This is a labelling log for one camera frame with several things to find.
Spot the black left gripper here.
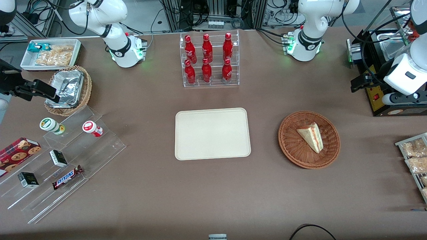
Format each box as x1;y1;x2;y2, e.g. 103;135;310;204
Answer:
351;68;388;93

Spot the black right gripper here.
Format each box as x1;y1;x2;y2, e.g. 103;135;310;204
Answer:
0;59;61;103

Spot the triangle sandwich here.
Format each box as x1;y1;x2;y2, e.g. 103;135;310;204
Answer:
297;122;324;154

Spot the tan wicker basket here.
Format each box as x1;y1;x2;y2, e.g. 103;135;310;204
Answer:
44;65;92;116

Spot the tray of packaged snacks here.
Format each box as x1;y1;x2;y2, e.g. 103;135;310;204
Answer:
395;133;427;204

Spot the round brown wicker basket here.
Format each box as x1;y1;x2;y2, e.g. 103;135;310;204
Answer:
278;111;341;169

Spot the cream plastic tray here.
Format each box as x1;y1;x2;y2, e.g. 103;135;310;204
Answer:
175;108;251;161

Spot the black countertop appliance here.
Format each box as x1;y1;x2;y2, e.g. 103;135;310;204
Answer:
346;28;427;116

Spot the white rectangular snack bin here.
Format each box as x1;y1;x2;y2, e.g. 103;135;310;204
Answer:
21;39;81;71

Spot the aluminium foil container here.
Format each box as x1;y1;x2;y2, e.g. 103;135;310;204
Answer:
46;69;84;108

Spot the green lid drink cup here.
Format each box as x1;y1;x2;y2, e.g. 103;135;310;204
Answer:
40;118;65;135

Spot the clear bag of crackers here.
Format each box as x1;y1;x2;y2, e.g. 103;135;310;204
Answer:
35;45;74;66

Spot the teal snack packet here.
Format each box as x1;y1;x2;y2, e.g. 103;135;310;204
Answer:
27;43;50;53

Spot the red cookie box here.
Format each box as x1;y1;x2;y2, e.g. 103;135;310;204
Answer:
0;137;41;177

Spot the red lid drink cup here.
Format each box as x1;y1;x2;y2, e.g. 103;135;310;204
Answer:
82;121;103;137

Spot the small black carton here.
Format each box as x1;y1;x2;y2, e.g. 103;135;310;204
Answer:
18;172;39;188
49;150;68;167

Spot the clear acrylic stepped display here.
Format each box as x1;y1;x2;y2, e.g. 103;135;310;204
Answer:
0;106;126;224

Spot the snickers chocolate bar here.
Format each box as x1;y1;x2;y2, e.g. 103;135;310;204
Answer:
52;165;83;190

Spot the red cola bottle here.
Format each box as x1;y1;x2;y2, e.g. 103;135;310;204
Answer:
184;60;196;85
222;58;233;84
223;33;233;62
201;58;212;83
202;34;213;63
184;35;197;64

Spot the clear acrylic bottle rack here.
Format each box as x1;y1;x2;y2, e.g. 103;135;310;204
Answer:
179;30;240;88

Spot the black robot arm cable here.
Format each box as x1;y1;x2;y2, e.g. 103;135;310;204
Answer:
340;0;406;86

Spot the metal wire basket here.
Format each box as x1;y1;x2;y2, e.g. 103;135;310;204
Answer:
390;6;415;46

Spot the aluminium frame post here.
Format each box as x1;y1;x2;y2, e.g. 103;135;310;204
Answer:
160;0;181;32
251;0;268;30

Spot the black floor cable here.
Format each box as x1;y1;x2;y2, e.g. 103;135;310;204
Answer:
289;224;337;240

